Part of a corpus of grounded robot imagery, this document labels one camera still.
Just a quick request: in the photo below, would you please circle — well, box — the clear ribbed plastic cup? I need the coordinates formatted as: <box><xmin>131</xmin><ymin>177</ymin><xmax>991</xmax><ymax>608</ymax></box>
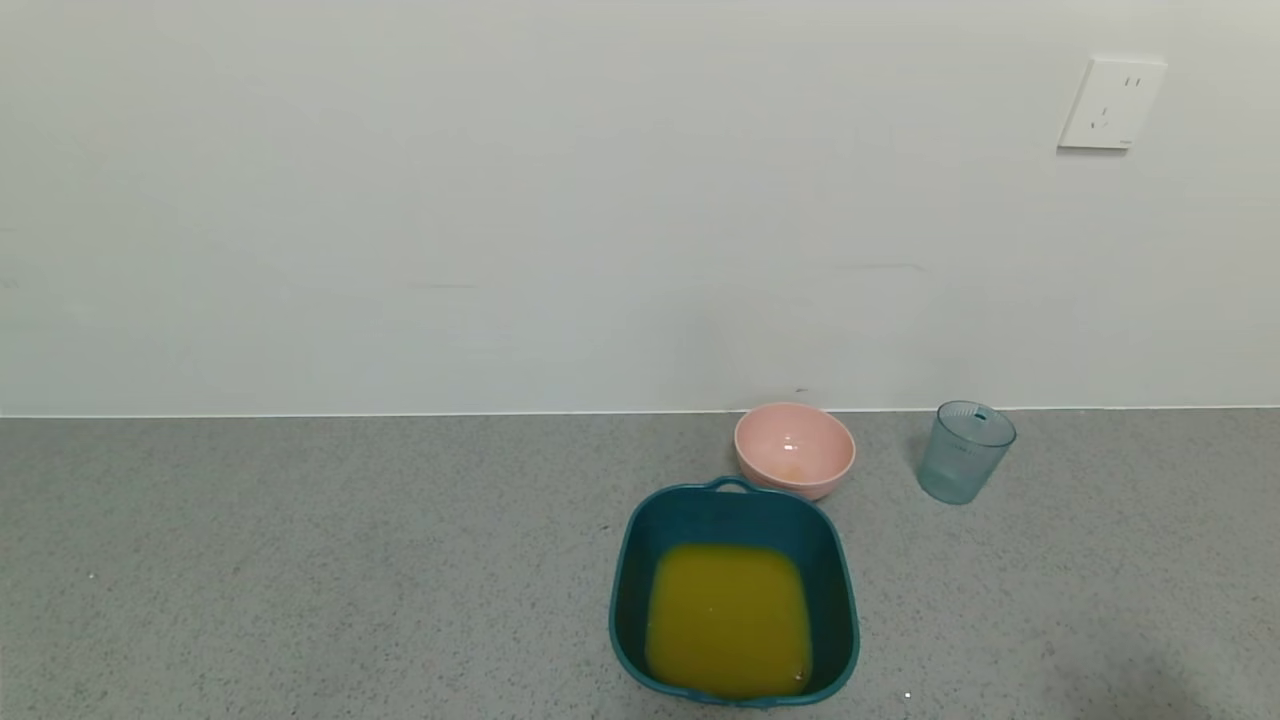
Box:
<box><xmin>918</xmin><ymin>401</ymin><xmax>1017</xmax><ymax>506</ymax></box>

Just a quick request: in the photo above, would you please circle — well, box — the teal square plastic basin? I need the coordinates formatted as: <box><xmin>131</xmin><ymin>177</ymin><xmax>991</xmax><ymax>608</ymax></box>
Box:
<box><xmin>608</xmin><ymin>476</ymin><xmax>862</xmax><ymax>709</ymax></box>

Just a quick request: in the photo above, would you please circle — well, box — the pink round bowl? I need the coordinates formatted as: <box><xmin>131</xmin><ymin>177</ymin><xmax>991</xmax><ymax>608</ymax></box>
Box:
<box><xmin>734</xmin><ymin>402</ymin><xmax>857</xmax><ymax>502</ymax></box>

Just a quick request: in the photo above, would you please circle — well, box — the white wall power socket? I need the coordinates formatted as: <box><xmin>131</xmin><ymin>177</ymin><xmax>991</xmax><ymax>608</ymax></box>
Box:
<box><xmin>1057</xmin><ymin>58</ymin><xmax>1167</xmax><ymax>152</ymax></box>

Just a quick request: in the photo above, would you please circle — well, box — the orange juice liquid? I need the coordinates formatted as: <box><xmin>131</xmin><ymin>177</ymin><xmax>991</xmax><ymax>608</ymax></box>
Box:
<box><xmin>645</xmin><ymin>543</ymin><xmax>813</xmax><ymax>699</ymax></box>

